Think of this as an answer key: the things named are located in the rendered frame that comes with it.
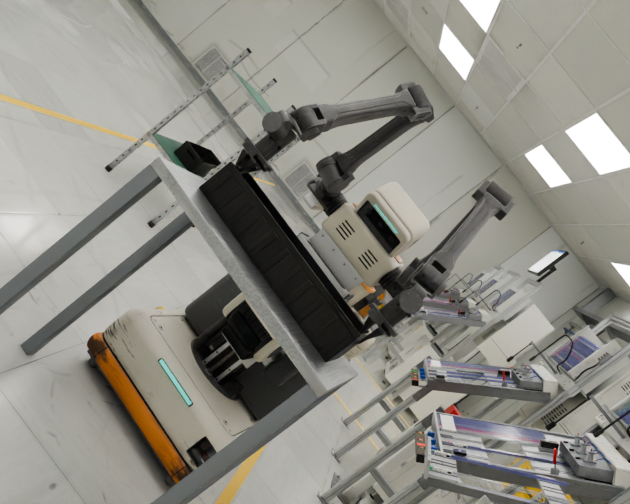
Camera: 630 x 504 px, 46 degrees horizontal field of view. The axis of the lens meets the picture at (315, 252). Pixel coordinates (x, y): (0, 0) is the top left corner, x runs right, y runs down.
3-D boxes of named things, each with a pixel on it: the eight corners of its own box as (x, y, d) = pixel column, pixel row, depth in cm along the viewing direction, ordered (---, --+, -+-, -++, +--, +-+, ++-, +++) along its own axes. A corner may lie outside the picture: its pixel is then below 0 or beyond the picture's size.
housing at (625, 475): (610, 502, 285) (616, 467, 284) (580, 462, 334) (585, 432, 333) (631, 506, 284) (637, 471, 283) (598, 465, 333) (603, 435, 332)
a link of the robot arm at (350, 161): (447, 116, 223) (432, 90, 226) (429, 107, 212) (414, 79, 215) (335, 195, 243) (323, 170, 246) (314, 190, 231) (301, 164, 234)
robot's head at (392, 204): (375, 201, 256) (397, 176, 245) (412, 248, 252) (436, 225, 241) (348, 214, 247) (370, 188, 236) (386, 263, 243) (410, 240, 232)
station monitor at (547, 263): (534, 275, 747) (567, 250, 743) (524, 271, 805) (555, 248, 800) (542, 286, 747) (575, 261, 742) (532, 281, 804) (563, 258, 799)
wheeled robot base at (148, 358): (157, 338, 318) (201, 303, 315) (241, 460, 306) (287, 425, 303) (76, 343, 253) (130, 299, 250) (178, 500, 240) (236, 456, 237)
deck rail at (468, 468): (438, 470, 290) (440, 455, 290) (437, 468, 292) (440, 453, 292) (623, 504, 283) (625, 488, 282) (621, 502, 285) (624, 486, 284)
